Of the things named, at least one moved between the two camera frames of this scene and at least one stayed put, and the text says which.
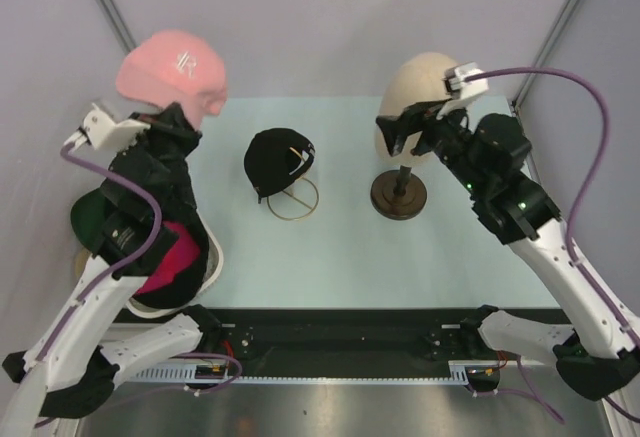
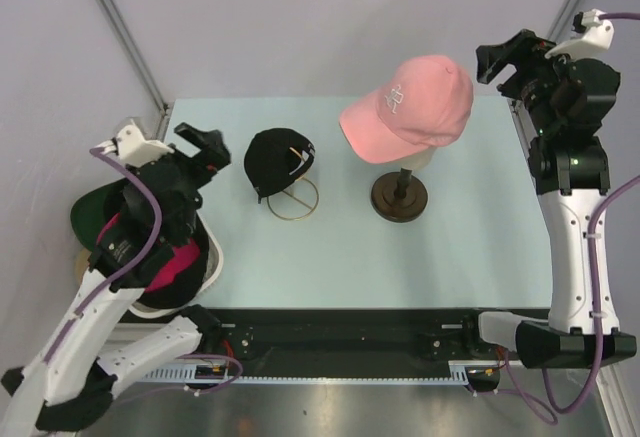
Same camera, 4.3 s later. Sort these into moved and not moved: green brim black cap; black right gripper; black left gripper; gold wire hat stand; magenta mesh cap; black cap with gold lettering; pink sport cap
Moved: black left gripper; pink sport cap; black right gripper
Not moved: black cap with gold lettering; green brim black cap; magenta mesh cap; gold wire hat stand
